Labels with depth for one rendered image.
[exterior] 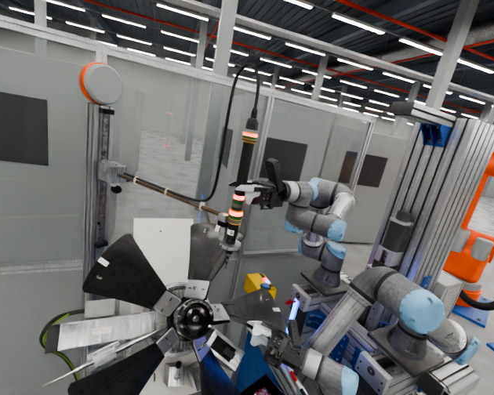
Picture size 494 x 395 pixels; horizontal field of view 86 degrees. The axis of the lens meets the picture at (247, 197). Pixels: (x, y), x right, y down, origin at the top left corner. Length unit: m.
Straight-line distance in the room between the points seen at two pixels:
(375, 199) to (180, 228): 4.58
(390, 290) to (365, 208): 4.50
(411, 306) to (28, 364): 1.87
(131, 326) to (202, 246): 0.35
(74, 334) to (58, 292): 0.71
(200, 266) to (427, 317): 0.72
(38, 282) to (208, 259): 0.98
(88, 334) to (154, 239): 0.41
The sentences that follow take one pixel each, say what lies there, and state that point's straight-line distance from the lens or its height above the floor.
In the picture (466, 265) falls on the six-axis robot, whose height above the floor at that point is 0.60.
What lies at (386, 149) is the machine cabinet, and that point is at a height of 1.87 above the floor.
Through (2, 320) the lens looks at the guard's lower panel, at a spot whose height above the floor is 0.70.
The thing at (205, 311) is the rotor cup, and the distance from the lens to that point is 0.95.
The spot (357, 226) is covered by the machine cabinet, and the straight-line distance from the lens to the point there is 5.44.
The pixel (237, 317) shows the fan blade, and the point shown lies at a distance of 1.01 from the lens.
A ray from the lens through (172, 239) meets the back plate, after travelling 1.23.
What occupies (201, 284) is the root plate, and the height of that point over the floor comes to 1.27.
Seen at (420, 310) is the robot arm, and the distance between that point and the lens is 0.91.
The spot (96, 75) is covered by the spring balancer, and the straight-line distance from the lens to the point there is 1.25.
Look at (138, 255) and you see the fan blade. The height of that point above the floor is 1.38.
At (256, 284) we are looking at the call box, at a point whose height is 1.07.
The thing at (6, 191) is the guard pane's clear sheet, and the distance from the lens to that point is 1.56.
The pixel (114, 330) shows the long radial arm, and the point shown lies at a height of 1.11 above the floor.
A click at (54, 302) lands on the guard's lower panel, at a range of 1.79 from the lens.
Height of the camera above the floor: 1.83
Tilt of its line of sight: 15 degrees down
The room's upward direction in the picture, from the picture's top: 11 degrees clockwise
